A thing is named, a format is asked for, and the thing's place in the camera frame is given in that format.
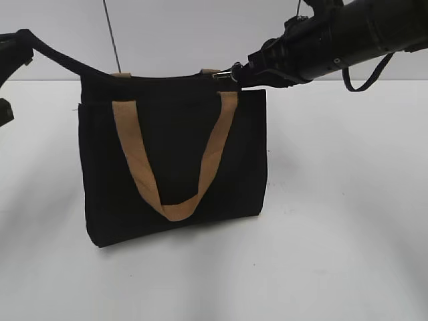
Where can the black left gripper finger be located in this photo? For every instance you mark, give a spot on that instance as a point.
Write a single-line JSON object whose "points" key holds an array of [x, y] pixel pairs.
{"points": [[6, 113]]}

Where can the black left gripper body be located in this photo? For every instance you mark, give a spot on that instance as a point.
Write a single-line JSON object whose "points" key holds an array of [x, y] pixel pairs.
{"points": [[15, 52]]}

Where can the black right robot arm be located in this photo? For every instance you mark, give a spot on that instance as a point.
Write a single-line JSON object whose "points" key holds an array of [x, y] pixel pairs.
{"points": [[336, 37]]}

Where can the tan rear bag handle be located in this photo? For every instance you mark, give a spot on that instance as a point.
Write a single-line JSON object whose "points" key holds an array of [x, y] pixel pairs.
{"points": [[202, 72]]}

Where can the tan bag handle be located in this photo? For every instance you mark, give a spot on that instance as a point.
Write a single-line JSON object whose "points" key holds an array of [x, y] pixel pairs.
{"points": [[202, 72], [132, 143]]}

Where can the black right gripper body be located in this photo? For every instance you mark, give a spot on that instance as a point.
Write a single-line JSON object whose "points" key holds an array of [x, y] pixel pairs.
{"points": [[290, 59]]}

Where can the tan front bag handle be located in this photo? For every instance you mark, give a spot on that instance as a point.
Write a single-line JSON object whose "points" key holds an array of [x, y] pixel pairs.
{"points": [[132, 143]]}

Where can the black canvas tote bag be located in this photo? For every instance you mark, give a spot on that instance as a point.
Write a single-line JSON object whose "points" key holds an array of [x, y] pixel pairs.
{"points": [[176, 117]]}

